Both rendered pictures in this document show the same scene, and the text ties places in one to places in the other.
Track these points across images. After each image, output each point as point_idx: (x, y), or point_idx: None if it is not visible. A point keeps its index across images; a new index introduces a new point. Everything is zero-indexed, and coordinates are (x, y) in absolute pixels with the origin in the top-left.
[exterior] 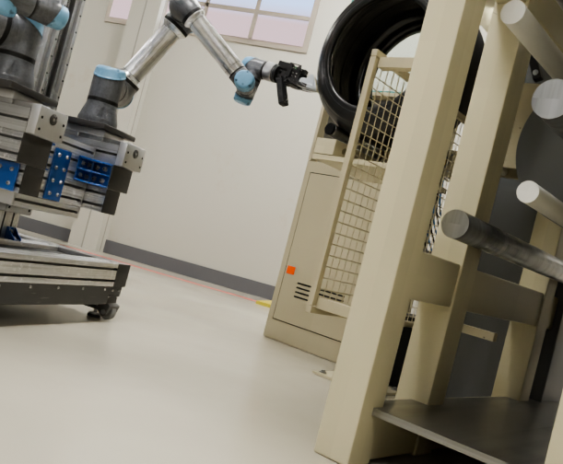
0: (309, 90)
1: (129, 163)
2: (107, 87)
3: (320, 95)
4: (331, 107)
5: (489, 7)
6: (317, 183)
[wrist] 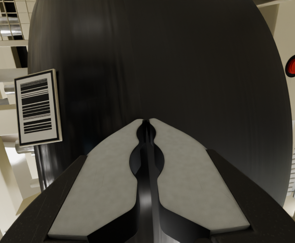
0: (161, 151)
1: None
2: None
3: (49, 63)
4: (31, 14)
5: None
6: None
